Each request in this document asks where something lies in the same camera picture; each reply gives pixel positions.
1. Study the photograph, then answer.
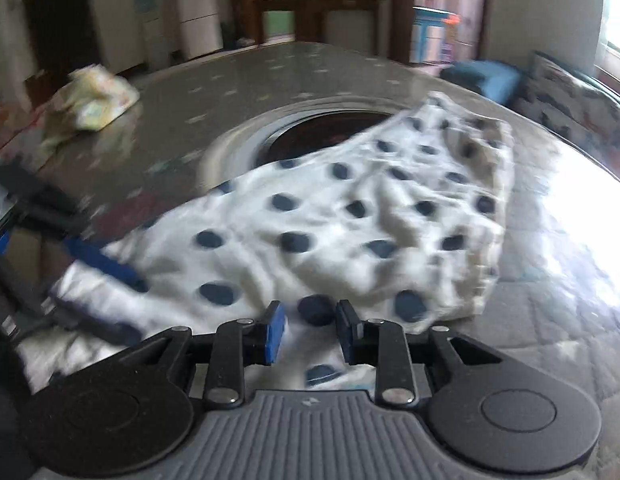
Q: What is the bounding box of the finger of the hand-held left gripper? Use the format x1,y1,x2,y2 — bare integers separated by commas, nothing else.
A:
0,162,149,293
10,270,143,347

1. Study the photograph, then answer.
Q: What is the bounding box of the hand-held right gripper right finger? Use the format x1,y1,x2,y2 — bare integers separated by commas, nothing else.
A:
335,299,501,407

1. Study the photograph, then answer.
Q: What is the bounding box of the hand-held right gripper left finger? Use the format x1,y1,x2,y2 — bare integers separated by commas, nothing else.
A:
120,300,287,408

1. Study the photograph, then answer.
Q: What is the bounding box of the white polka dot garment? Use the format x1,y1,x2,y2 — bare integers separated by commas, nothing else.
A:
17,91,516,395

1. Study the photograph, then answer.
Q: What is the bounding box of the yellow patterned folded cloth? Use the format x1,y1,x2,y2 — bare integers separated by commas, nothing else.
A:
41,65,140,153

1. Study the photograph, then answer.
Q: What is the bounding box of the white water dispenser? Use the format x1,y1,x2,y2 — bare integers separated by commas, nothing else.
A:
134,0,171,67

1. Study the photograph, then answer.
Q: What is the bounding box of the dark wooden door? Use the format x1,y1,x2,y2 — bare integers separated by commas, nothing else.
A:
22,0,101,92

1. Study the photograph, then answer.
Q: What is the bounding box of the white refrigerator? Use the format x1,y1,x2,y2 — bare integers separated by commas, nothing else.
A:
176,0,225,61

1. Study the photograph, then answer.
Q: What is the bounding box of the blue cushion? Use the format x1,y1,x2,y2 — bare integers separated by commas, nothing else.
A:
439,59,523,107

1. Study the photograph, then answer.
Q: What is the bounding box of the blue plastic stool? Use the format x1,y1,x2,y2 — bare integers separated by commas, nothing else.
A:
411,6,463,63

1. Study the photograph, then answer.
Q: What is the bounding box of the wooden side table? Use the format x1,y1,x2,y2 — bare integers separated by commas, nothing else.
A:
250,0,385,58

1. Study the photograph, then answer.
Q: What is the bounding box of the patterned cushion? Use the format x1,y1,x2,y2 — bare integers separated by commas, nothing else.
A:
510,51,620,186

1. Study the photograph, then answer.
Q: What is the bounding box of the window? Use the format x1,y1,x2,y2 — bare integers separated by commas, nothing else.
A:
592,0,620,78

